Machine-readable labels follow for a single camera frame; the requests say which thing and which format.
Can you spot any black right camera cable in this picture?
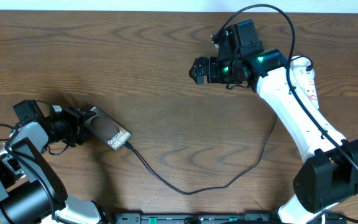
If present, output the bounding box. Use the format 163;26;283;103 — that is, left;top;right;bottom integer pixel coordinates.
214;3;358;224

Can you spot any white power strip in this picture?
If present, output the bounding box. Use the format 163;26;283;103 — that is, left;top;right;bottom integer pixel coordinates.
290;55;319;109

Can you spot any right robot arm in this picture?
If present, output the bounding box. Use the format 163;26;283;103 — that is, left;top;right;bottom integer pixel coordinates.
189;20;358;223

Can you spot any black left camera cable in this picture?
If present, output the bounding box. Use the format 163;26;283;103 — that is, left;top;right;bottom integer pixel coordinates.
0;123;68;224

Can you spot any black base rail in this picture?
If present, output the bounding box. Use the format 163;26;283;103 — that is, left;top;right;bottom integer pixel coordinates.
112;211;347;224

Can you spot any black camera cable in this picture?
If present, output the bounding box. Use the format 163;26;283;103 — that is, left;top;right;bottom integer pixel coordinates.
214;3;358;224
0;123;68;224

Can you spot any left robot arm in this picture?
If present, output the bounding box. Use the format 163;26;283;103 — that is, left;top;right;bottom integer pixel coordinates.
0;100;114;223

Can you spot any black charger cable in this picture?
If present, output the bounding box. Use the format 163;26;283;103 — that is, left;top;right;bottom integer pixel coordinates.
122;55;314;196

